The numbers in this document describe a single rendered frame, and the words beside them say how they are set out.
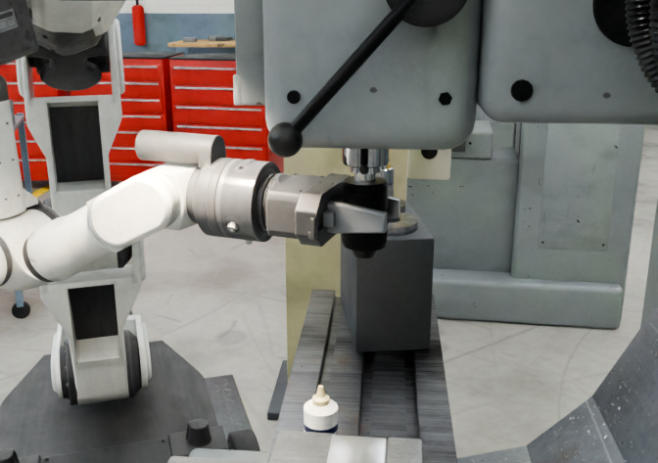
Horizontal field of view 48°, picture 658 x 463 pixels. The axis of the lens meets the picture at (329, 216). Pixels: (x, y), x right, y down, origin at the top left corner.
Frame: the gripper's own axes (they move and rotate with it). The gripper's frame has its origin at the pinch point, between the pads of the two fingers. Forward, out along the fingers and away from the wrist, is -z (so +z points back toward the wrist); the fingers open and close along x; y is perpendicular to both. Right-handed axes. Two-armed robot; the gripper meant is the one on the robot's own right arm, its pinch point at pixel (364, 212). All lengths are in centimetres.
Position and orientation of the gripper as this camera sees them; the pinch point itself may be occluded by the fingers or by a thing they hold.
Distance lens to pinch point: 77.7
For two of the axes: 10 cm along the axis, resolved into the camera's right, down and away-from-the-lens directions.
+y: -0.1, 9.6, 2.9
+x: 3.3, -2.7, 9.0
